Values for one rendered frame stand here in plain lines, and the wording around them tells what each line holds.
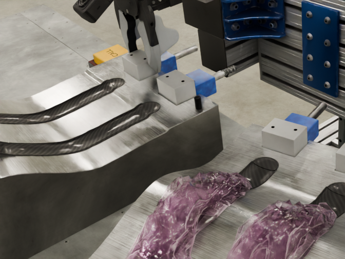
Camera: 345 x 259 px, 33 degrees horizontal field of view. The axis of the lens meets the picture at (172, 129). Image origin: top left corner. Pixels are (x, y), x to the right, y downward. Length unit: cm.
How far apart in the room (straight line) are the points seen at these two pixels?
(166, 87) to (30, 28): 69
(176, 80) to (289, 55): 41
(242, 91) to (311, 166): 188
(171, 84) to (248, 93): 177
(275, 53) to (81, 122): 52
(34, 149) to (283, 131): 34
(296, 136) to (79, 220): 31
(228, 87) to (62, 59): 148
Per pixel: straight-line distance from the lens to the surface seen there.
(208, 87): 89
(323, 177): 76
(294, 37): 119
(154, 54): 91
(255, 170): 78
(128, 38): 97
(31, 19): 156
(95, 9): 87
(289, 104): 252
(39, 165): 76
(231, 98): 259
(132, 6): 90
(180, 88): 85
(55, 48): 136
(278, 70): 127
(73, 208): 79
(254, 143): 82
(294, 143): 78
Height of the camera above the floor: 133
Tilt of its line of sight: 33 degrees down
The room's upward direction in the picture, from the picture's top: 10 degrees counter-clockwise
